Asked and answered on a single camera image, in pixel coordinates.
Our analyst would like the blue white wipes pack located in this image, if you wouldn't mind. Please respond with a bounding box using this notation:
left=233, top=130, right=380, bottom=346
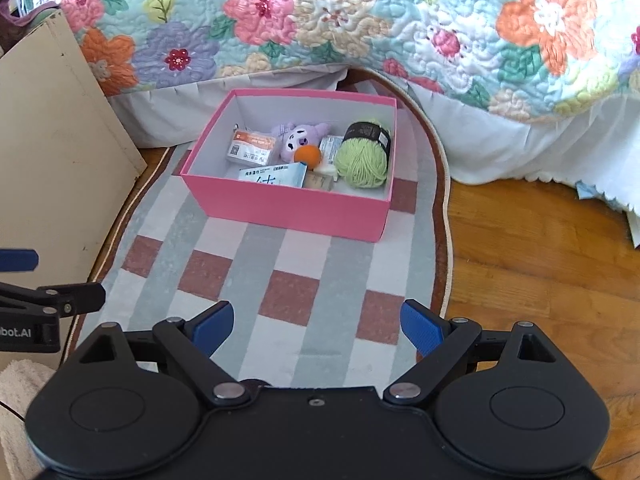
left=238, top=162, right=307, bottom=188

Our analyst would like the green yarn ball black label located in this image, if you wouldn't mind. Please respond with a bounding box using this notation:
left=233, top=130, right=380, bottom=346
left=334, top=120, right=393, bottom=188

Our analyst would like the orange white floss box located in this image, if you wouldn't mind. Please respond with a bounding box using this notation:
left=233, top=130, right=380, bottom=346
left=227, top=129, right=279, bottom=167

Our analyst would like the orange makeup sponge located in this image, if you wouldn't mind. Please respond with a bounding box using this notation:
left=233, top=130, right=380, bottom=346
left=294, top=144, right=322, bottom=170

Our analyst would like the purple Kuromi plush toy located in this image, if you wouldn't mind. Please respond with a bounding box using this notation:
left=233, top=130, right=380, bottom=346
left=271, top=122, right=331, bottom=164

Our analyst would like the small white box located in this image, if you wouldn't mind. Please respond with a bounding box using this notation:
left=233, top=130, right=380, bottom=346
left=319, top=136, right=343, bottom=165

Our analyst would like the pink fuzzy sleeve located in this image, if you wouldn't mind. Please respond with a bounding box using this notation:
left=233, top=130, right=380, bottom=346
left=1, top=360, right=54, bottom=480

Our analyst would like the beige cabinet panel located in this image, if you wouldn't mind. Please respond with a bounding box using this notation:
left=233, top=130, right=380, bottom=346
left=0, top=8, right=149, bottom=373

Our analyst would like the checkered rug brown border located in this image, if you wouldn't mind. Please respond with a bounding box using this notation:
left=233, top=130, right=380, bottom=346
left=70, top=76, right=452, bottom=388

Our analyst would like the pink cardboard box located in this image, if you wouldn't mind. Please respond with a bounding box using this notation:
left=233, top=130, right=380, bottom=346
left=180, top=89, right=397, bottom=242

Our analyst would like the floral quilted bedspread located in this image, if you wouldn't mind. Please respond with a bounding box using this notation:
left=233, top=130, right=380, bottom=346
left=1, top=0, right=639, bottom=228

